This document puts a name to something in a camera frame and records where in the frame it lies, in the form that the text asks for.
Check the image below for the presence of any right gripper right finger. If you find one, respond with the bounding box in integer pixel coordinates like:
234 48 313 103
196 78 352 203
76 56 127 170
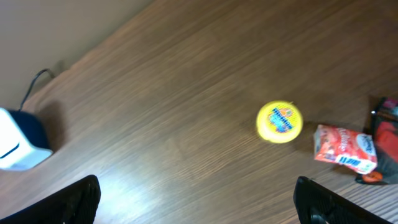
293 176 391 224

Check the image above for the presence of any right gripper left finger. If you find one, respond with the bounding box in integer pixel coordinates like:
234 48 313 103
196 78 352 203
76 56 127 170
1 175 101 224

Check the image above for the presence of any red tissue pack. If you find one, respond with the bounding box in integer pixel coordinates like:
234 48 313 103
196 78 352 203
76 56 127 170
313 124 377 175

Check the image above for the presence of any yellow mentos bottle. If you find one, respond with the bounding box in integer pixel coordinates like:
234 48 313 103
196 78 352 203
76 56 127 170
256 100 303 144

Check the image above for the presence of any white barcode scanner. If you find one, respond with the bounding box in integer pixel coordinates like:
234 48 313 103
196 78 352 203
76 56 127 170
1 108 53 171

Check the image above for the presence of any black scanner cable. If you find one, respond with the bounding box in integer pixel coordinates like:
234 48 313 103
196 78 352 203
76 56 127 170
19 68 55 111

